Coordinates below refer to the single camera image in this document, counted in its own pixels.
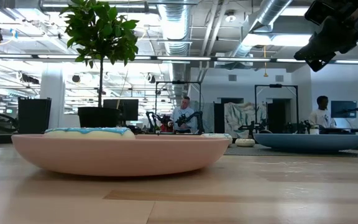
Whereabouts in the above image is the silver ribbed ventilation duct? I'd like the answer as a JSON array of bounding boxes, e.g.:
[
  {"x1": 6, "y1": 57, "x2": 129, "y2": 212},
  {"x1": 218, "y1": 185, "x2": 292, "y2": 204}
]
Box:
[
  {"x1": 228, "y1": 0, "x2": 293, "y2": 60},
  {"x1": 157, "y1": 0, "x2": 193, "y2": 94}
]

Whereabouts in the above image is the pink plate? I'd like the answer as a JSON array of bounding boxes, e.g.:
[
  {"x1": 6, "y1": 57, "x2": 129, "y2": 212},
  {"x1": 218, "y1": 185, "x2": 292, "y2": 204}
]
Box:
[{"x1": 11, "y1": 133, "x2": 231, "y2": 177}]

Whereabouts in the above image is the red bag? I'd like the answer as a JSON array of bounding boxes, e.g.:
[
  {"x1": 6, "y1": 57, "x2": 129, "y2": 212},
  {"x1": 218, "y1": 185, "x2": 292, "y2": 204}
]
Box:
[{"x1": 161, "y1": 114, "x2": 173, "y2": 133}]

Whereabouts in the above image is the small cream drizzled donut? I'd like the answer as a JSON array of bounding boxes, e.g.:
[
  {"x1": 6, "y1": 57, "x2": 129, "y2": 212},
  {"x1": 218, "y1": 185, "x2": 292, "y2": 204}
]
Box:
[{"x1": 234, "y1": 138, "x2": 256, "y2": 147}]

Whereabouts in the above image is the grey crumpled cloth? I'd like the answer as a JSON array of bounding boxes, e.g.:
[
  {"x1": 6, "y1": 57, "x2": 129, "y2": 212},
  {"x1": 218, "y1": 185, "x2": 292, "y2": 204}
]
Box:
[{"x1": 224, "y1": 102, "x2": 267, "y2": 138}]

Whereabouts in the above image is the person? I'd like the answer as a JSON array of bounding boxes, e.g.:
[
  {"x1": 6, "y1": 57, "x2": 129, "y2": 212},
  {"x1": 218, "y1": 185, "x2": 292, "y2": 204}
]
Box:
[
  {"x1": 308, "y1": 95, "x2": 338, "y2": 129},
  {"x1": 170, "y1": 95, "x2": 198, "y2": 134}
]

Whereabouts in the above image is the light blue iced donut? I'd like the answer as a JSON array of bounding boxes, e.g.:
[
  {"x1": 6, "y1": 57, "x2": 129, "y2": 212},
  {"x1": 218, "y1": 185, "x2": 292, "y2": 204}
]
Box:
[{"x1": 43, "y1": 126, "x2": 136, "y2": 140}]

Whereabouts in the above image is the black computer monitor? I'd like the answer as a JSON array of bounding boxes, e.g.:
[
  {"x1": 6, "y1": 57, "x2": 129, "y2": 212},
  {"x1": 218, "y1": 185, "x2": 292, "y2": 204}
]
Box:
[{"x1": 103, "y1": 98, "x2": 139, "y2": 122}]

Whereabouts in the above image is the dark grey woven mat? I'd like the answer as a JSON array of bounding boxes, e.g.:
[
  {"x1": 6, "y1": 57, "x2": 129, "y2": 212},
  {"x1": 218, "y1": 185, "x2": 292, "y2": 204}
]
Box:
[{"x1": 224, "y1": 144, "x2": 358, "y2": 159}]

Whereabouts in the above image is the blue plate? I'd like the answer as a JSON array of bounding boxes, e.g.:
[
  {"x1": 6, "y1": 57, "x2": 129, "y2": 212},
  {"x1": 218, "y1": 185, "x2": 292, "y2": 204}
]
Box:
[{"x1": 252, "y1": 133, "x2": 358, "y2": 153}]

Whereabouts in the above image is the green leafy indoor tree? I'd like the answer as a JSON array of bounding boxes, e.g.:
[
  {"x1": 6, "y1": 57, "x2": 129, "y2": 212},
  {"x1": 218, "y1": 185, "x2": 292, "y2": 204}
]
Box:
[{"x1": 59, "y1": 0, "x2": 140, "y2": 108}]

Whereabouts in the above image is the black metal rig frame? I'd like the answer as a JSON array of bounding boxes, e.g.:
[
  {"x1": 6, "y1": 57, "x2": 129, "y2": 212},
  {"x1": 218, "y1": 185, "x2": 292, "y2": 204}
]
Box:
[
  {"x1": 254, "y1": 83, "x2": 300, "y2": 134},
  {"x1": 155, "y1": 80, "x2": 202, "y2": 134}
]

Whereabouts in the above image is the black plant pot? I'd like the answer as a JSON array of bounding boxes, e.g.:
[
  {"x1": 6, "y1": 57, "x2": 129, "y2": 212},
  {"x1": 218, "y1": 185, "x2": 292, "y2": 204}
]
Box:
[{"x1": 77, "y1": 106, "x2": 121, "y2": 128}]

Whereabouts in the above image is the black bin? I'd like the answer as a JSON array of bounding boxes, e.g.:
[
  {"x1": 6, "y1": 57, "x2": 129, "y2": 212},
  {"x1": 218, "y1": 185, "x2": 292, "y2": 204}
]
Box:
[{"x1": 17, "y1": 96, "x2": 52, "y2": 134}]

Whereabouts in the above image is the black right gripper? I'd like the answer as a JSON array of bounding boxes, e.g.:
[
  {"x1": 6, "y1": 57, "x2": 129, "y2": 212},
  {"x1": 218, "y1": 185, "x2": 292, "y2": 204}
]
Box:
[{"x1": 293, "y1": 0, "x2": 358, "y2": 73}]

